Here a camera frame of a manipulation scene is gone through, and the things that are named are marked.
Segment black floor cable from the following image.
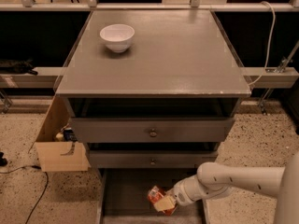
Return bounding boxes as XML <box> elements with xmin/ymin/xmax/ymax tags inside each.
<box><xmin>0</xmin><ymin>163</ymin><xmax>50</xmax><ymax>224</ymax></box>

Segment white ceramic bowl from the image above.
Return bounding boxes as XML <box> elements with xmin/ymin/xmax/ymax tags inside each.
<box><xmin>100</xmin><ymin>24</ymin><xmax>135</xmax><ymax>53</ymax></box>

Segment white hanging cable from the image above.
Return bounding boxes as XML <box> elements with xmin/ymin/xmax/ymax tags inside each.
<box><xmin>248</xmin><ymin>1</ymin><xmax>278</xmax><ymax>87</ymax></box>

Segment black object on shelf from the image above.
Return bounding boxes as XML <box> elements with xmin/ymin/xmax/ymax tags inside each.
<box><xmin>0</xmin><ymin>59</ymin><xmax>38</xmax><ymax>76</ymax></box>

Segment wooden box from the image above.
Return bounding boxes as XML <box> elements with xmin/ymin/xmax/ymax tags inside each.
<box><xmin>35</xmin><ymin>96</ymin><xmax>90</xmax><ymax>172</ymax></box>

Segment grey middle drawer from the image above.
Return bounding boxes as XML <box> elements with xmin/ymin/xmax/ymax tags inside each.
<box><xmin>89</xmin><ymin>150</ymin><xmax>218</xmax><ymax>169</ymax></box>

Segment orange crushed coke can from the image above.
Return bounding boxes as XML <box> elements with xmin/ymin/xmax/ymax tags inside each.
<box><xmin>147</xmin><ymin>186</ymin><xmax>177</xmax><ymax>216</ymax></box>

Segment metal shelf rail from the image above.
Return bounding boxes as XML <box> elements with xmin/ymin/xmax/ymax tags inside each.
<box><xmin>0</xmin><ymin>2</ymin><xmax>293</xmax><ymax>13</ymax></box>

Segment grey top drawer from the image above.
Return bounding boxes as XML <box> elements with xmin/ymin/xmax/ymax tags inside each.
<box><xmin>70</xmin><ymin>118</ymin><xmax>235</xmax><ymax>143</ymax></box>

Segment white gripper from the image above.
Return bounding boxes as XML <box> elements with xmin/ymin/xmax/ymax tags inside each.
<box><xmin>153</xmin><ymin>175</ymin><xmax>217</xmax><ymax>212</ymax></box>

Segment grey drawer cabinet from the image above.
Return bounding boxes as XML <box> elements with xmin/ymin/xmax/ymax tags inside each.
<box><xmin>56</xmin><ymin>9</ymin><xmax>250</xmax><ymax>158</ymax></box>

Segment grey open bottom drawer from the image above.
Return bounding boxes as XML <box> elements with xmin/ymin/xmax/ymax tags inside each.
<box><xmin>95</xmin><ymin>169</ymin><xmax>209</xmax><ymax>224</ymax></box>

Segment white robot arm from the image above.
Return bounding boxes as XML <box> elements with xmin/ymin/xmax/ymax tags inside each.
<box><xmin>148</xmin><ymin>154</ymin><xmax>299</xmax><ymax>224</ymax></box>

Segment items inside wooden box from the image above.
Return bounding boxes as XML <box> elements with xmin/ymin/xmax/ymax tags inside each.
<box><xmin>54</xmin><ymin>124</ymin><xmax>77</xmax><ymax>142</ymax></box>

